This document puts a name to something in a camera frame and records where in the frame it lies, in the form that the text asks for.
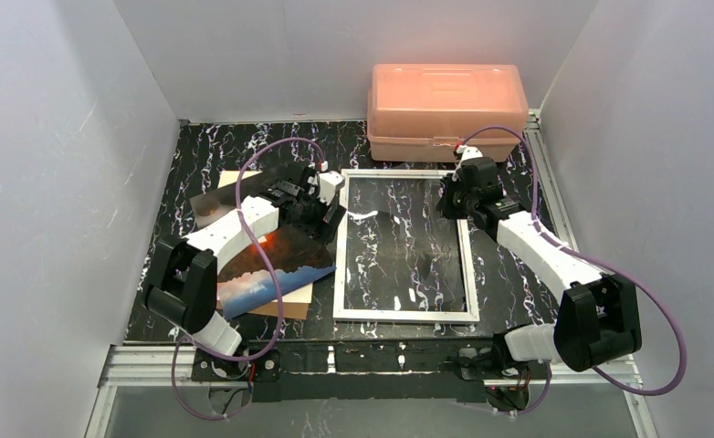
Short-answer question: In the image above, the clear glass sheet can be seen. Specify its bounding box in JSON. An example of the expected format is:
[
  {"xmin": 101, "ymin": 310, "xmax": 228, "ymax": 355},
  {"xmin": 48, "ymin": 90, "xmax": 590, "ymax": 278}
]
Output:
[{"xmin": 342, "ymin": 176, "xmax": 467, "ymax": 315}]

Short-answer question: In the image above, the sunset landscape photo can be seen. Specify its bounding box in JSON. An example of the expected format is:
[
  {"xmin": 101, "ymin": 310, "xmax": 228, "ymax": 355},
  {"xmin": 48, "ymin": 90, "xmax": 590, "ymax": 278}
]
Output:
[{"xmin": 189, "ymin": 171, "xmax": 335, "ymax": 320}]

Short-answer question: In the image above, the white picture frame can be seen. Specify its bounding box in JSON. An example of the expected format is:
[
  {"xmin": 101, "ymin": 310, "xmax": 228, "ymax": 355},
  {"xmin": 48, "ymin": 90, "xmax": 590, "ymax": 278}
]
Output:
[{"xmin": 332, "ymin": 169, "xmax": 480, "ymax": 324}]

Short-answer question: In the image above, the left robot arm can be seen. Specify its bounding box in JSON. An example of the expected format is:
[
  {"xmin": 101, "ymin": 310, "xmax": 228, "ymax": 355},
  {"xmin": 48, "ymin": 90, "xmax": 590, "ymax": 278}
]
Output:
[{"xmin": 142, "ymin": 164, "xmax": 346, "ymax": 361}]

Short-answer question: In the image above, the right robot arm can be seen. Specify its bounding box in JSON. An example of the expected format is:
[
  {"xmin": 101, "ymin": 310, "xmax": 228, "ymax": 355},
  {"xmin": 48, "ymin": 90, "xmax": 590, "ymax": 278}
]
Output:
[{"xmin": 436, "ymin": 146, "xmax": 642, "ymax": 371}]

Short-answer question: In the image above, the brown backing board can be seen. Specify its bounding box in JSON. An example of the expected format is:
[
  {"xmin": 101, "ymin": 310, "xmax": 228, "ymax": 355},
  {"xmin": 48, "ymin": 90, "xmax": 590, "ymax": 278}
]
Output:
[{"xmin": 216, "ymin": 170, "xmax": 315, "ymax": 320}]

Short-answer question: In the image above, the pink plastic storage box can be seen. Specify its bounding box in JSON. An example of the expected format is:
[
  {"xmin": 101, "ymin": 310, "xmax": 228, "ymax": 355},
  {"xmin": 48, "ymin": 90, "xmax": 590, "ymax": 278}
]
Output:
[{"xmin": 366, "ymin": 64, "xmax": 529, "ymax": 163}]

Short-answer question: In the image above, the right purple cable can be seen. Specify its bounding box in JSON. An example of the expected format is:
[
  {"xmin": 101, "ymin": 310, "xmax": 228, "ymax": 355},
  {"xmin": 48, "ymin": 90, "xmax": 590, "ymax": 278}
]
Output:
[{"xmin": 453, "ymin": 125, "xmax": 688, "ymax": 418}]

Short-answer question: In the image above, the aluminium rail base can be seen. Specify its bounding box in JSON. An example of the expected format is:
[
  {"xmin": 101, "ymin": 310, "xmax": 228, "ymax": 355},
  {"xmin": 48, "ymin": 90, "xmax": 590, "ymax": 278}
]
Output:
[{"xmin": 98, "ymin": 341, "xmax": 644, "ymax": 404}]

